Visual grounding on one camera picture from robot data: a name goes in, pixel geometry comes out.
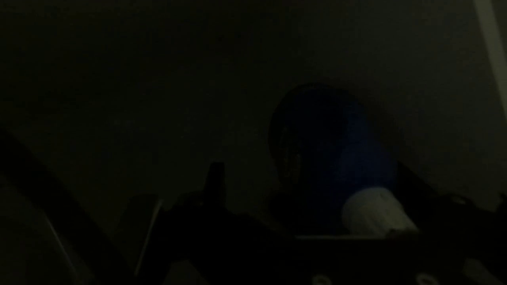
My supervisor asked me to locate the blue detergent bottle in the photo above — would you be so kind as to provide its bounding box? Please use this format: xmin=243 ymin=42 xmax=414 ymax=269
xmin=270 ymin=83 xmax=417 ymax=237

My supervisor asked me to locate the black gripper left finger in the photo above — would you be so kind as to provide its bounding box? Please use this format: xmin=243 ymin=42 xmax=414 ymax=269
xmin=138 ymin=161 xmax=292 ymax=285

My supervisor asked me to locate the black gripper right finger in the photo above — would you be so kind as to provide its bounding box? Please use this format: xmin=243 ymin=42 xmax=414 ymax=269
xmin=395 ymin=164 xmax=507 ymax=285

